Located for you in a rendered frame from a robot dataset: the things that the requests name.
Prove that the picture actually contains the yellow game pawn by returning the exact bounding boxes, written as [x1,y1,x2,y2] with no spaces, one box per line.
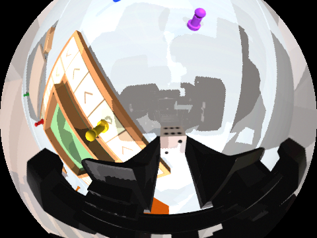
[85,120,109,141]

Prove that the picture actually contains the purple game pawn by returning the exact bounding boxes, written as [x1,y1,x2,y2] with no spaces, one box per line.
[187,8,206,32]

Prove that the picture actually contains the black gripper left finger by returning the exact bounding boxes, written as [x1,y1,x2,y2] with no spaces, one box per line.
[81,136,161,213]

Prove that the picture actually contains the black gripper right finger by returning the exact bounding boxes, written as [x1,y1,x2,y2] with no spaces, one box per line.
[185,135,265,209]

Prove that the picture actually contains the white die with black pips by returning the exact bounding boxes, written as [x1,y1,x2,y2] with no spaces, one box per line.
[160,126,187,157]

